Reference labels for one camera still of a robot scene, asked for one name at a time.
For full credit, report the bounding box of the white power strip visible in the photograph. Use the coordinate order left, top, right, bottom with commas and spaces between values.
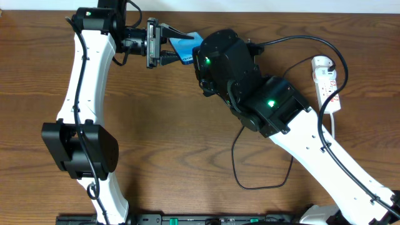
312, 67, 341, 114

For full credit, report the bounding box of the black USB charging cable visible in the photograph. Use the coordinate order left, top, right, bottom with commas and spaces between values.
231, 54, 337, 191

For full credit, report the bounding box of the white USB charger adapter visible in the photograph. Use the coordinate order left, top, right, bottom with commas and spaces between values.
311, 55, 336, 71

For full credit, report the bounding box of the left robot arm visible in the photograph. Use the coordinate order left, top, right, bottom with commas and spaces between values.
41, 1, 189, 224

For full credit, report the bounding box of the white power strip cord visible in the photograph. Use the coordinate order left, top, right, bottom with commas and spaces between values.
329, 112, 336, 140

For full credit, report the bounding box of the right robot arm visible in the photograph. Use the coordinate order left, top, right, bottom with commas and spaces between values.
192, 29, 399, 224

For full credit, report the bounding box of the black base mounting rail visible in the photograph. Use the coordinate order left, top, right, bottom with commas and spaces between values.
56, 213, 294, 225

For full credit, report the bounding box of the blue screen Galaxy smartphone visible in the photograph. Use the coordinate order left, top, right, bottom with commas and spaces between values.
169, 32, 203, 65

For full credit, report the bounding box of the black left camera cable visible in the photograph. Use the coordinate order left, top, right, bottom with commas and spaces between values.
64, 15, 110, 225

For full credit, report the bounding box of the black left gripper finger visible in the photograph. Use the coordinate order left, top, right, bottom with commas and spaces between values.
159, 23, 194, 39
159, 50, 180, 66

